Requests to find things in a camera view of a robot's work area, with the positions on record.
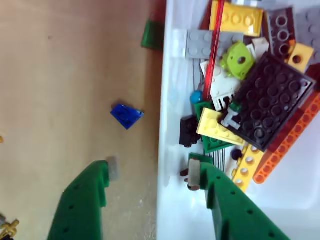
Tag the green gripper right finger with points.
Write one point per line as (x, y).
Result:
(237, 215)

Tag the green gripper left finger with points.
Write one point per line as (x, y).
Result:
(80, 205)

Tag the brown Lego piece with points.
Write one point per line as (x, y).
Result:
(184, 172)

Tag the yellow technic Lego beam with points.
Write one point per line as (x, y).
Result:
(256, 163)

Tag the small purple Lego stud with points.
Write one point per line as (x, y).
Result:
(236, 154)

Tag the white plastic bin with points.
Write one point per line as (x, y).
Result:
(175, 212)

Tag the gold Lego piece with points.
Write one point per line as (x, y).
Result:
(11, 225)

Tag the green Lego plate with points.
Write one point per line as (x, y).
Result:
(212, 146)

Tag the pale yellow Lego plate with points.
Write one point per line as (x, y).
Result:
(212, 125)

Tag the small grey Lego clip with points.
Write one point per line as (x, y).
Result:
(230, 120)

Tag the small black Lego piece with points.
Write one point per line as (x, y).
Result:
(188, 131)

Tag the blue wedge Lego plate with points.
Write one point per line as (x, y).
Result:
(126, 116)

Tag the large black Lego plate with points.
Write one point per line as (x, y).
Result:
(270, 105)

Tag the blue Lego ball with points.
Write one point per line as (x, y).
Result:
(196, 97)

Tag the white Lego piece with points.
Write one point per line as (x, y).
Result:
(222, 85)

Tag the lime green Lego piece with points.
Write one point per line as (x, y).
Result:
(233, 53)

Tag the red translucent Lego bar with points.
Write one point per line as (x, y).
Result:
(212, 55)

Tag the light grey Lego plate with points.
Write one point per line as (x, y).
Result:
(197, 43)

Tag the small orange-yellow Lego brick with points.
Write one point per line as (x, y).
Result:
(306, 51)

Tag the grey holed Lego piece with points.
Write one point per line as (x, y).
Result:
(275, 37)

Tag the green Lego brick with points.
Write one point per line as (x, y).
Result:
(152, 37)

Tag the yellow Lego brick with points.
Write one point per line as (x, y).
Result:
(240, 20)

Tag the large grey Lego plate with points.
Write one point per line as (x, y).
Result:
(310, 25)

